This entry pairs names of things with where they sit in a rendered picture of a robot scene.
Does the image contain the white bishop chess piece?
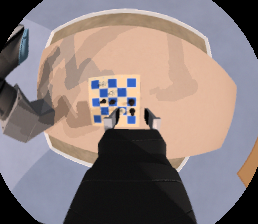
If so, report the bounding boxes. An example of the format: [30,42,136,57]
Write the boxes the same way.
[99,81,106,87]

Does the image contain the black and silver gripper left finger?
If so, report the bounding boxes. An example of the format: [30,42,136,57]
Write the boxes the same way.
[103,108,120,131]

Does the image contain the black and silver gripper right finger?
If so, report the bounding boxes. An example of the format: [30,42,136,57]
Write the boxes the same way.
[144,108,161,132]

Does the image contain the blue and cream chessboard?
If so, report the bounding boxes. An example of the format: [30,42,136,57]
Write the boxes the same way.
[88,75,140,127]

